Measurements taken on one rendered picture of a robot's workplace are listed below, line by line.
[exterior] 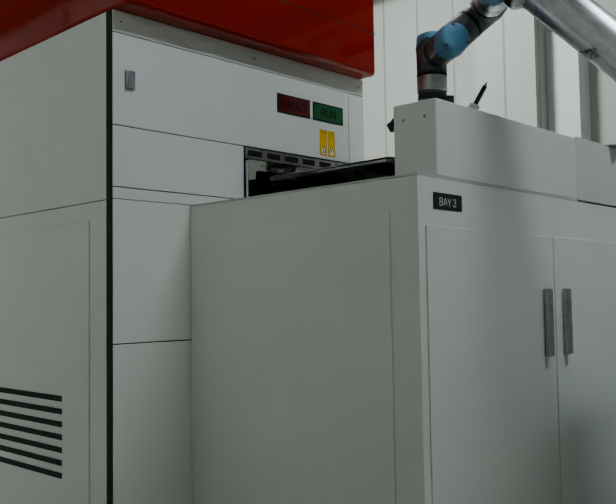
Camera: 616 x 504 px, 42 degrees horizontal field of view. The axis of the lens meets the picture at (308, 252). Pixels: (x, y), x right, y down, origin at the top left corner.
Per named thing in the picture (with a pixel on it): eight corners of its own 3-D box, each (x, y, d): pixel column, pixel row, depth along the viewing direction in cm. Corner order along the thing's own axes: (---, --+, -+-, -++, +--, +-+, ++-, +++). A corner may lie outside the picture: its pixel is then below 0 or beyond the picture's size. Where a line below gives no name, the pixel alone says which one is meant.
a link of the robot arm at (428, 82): (424, 72, 197) (411, 81, 205) (424, 91, 197) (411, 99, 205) (452, 74, 200) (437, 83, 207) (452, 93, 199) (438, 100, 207)
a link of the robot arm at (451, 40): (466, 5, 188) (448, 20, 199) (433, 34, 186) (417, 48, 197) (487, 31, 189) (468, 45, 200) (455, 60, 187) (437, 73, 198)
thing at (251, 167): (243, 199, 193) (243, 159, 193) (362, 211, 224) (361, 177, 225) (248, 198, 191) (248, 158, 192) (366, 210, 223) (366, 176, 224)
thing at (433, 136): (394, 181, 148) (392, 106, 149) (539, 203, 188) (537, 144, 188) (436, 175, 141) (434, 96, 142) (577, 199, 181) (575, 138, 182)
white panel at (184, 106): (106, 199, 168) (106, 11, 170) (358, 221, 226) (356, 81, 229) (114, 197, 165) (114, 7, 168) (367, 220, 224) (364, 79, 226)
